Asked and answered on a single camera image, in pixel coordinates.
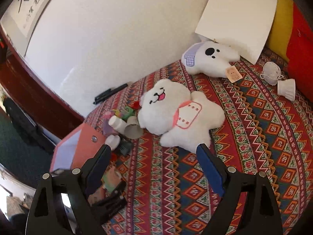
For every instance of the white pleated cup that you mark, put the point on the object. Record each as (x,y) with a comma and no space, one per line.
(286,89)

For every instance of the white board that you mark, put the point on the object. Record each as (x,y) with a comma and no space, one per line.
(237,17)

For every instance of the white plush koala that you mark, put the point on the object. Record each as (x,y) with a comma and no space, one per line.
(210,56)

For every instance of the white bottle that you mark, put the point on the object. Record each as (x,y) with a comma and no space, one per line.
(117,123)

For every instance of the patterned bedsheet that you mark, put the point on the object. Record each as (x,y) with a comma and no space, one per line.
(244,139)

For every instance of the grey paper tube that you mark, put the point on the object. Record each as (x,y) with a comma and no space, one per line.
(133,128)

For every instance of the pink cardboard box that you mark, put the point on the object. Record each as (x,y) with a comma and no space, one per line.
(84,149)

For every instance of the black pen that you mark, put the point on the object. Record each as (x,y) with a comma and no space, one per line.
(110,93)

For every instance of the small red bead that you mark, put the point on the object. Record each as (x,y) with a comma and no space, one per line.
(137,104)

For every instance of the red wooden door frame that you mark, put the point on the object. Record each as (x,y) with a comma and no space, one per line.
(36,90)

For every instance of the yellow and red pillow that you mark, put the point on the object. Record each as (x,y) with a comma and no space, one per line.
(302,44)

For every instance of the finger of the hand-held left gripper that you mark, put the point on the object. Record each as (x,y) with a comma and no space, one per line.
(110,206)

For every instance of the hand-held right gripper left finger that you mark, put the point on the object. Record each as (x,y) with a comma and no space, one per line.
(96,171)

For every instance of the white plush bear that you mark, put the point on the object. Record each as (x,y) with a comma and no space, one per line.
(181,112)

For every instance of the white round jar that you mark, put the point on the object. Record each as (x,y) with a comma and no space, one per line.
(112,142)

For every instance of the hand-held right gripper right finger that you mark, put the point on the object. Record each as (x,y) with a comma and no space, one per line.
(210,169)

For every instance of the yellow toy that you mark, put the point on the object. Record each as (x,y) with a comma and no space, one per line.
(117,113)

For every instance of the black comb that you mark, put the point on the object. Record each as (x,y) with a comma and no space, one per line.
(124,148)

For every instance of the green toy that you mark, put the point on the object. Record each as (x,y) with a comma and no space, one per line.
(127,113)

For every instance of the pink and green packet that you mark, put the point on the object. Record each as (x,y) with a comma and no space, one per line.
(112,181)

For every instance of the calligraphy wall scroll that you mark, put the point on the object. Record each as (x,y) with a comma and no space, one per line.
(24,5)

